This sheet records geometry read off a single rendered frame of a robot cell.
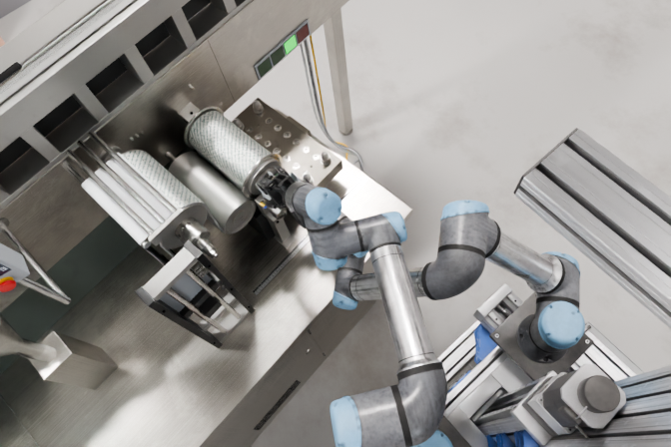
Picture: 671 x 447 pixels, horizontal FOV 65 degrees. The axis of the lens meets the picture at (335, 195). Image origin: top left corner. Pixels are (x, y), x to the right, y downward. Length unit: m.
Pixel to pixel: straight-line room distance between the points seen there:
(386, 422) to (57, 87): 1.01
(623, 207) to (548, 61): 2.83
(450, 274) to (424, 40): 2.29
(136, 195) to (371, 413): 0.72
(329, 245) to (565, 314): 0.72
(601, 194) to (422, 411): 0.62
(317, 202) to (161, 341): 0.85
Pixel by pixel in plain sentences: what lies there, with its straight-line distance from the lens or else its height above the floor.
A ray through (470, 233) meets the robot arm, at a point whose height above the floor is 1.33.
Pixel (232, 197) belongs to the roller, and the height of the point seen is 1.23.
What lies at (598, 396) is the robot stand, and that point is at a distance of 1.03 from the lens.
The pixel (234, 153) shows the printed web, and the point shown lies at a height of 1.31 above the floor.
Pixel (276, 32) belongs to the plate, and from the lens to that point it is 1.76.
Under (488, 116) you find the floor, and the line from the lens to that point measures 3.11.
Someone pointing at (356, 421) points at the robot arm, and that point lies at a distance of 1.09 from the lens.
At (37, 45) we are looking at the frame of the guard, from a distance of 0.84.
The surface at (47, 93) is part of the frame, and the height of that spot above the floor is 1.62.
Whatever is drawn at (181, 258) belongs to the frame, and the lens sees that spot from 1.24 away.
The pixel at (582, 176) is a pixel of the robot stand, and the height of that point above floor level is 2.03.
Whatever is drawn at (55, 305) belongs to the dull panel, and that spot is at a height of 0.98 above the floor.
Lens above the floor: 2.54
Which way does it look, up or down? 64 degrees down
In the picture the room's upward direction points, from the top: 11 degrees counter-clockwise
